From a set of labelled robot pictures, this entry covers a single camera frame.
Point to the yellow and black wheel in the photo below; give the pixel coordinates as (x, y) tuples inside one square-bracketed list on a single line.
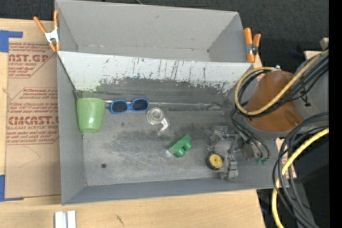
[(215, 160)]

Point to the green toy block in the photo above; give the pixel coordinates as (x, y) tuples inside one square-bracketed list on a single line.
[(179, 147)]

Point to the brown cardboard board, red print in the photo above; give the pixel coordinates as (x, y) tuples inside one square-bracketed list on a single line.
[(29, 146)]

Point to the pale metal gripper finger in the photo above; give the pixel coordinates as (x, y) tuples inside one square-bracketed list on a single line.
[(231, 169), (221, 131)]

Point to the green plastic cup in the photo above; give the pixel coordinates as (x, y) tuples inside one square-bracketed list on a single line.
[(89, 114)]

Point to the blue sunglasses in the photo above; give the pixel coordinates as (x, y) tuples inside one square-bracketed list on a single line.
[(119, 106)]

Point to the clear glass thing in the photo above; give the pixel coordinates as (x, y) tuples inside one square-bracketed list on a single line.
[(155, 114)]

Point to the grey metal bin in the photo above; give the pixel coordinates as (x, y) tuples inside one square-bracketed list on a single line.
[(139, 146)]

